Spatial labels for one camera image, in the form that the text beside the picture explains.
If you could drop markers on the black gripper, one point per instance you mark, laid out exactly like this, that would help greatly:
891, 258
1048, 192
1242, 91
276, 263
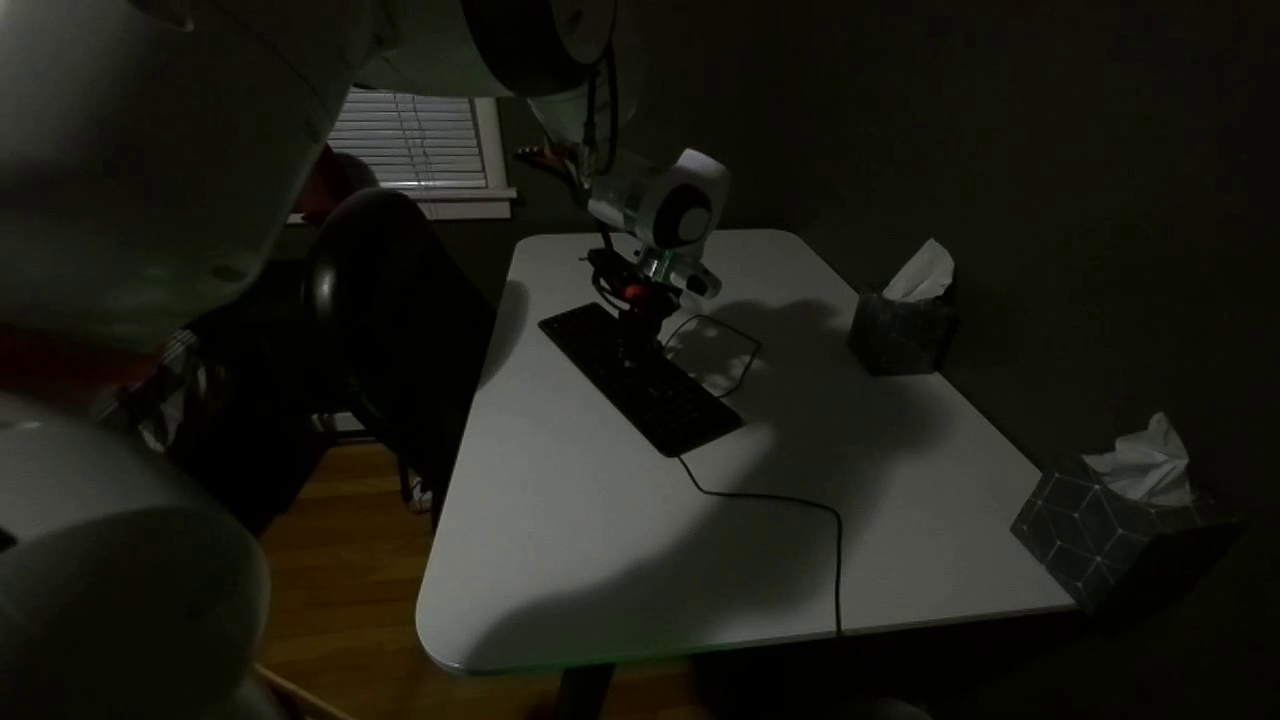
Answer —
631, 291

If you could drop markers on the dark tissue box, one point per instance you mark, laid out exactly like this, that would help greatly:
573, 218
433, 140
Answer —
1119, 527
908, 320

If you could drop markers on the white window with blinds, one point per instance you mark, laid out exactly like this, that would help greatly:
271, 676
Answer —
438, 148

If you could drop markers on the black office chair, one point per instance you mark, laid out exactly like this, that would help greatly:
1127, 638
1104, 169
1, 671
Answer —
372, 320

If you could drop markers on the dark tissue box far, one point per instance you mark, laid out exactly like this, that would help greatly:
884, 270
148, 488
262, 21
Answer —
908, 320

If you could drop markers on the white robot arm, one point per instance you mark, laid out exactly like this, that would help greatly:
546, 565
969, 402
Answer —
148, 154

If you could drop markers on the black computer keyboard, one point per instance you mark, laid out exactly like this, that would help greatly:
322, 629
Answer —
659, 399

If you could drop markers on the clear plastic container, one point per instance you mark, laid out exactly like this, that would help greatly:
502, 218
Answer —
715, 354

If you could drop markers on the dark tissue box near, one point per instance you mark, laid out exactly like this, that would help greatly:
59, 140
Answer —
1119, 527

